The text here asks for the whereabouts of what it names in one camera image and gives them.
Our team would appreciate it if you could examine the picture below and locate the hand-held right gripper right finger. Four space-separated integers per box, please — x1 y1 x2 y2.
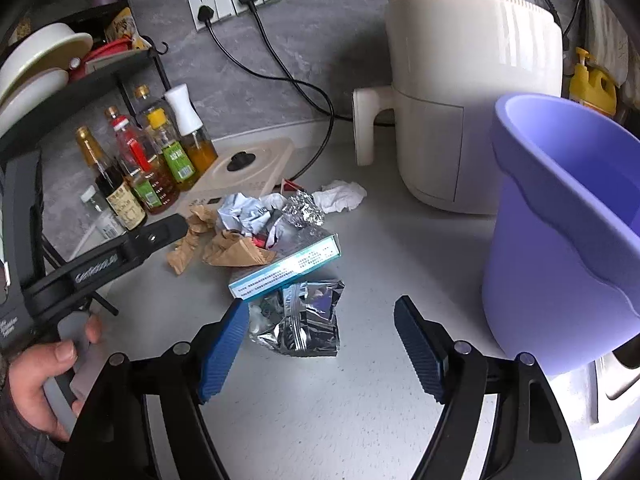
394 295 583 480

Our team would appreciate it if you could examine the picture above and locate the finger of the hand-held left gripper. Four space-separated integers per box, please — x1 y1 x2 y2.
22 212 190 322

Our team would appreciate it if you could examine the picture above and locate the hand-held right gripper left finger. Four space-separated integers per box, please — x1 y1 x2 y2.
59 299 251 480

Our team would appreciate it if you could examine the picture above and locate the brown paper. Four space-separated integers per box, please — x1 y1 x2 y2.
202 230 277 267
166 205 221 276

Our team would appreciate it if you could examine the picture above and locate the silver foil bag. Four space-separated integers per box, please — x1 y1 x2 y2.
247 280 346 358

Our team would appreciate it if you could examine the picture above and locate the teal and white carton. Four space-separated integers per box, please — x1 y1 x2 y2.
228 227 343 303

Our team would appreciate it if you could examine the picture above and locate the purple plastic bucket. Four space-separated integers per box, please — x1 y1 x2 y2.
481 92 640 378

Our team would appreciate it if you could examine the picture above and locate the white paper bag red print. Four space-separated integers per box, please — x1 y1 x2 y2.
217 192 291 251

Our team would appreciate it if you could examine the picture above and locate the aluminium foil ball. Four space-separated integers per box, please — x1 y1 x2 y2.
284 190 326 228

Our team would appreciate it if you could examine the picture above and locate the white tissue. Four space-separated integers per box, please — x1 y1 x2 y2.
312 180 368 215

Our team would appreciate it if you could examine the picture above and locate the person's left hand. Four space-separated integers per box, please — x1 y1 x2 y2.
7 312 104 443

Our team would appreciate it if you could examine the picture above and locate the small clear bottle white cap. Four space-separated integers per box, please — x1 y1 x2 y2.
80 185 126 241

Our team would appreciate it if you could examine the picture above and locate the dark sauce bottle gold cap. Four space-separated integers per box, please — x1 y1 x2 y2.
75 125 148 231

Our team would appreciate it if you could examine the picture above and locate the amber bottle red cap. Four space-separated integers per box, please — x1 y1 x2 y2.
106 112 178 216

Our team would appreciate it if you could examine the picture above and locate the green label bottle yellow cap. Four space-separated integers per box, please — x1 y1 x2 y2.
145 107 198 191

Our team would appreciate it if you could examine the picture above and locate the white plate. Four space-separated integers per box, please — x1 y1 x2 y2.
0 67 69 126

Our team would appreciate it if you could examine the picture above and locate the white top oil sprayer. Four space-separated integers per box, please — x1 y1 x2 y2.
165 84 219 173

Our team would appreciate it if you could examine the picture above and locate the cream induction cooker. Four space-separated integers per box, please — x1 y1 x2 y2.
177 137 296 216

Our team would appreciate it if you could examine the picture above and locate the black metal rack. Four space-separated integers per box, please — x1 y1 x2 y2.
0 0 171 161

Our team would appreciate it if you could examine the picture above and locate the stainless steel sink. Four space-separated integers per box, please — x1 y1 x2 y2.
590 345 640 426

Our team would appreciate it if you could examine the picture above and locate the red plastic container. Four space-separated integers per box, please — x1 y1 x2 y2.
67 40 136 81

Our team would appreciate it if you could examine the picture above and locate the yellow snack packet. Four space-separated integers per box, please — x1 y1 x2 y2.
105 7 151 51

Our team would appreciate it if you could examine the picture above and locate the cream air fryer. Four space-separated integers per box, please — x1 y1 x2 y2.
352 0 565 216

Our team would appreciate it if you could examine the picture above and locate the yellow detergent bottle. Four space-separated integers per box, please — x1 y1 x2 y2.
569 47 618 116

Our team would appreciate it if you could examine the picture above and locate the hanging cream towel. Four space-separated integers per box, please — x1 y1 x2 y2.
582 0 631 86

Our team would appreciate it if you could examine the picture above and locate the black cooker power cable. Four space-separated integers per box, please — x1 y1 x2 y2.
197 5 336 181

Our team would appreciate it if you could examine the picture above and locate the black fryer power cable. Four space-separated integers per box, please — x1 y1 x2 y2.
236 0 396 126

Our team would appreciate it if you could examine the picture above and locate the black hanging cable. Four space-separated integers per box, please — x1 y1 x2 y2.
527 0 588 53

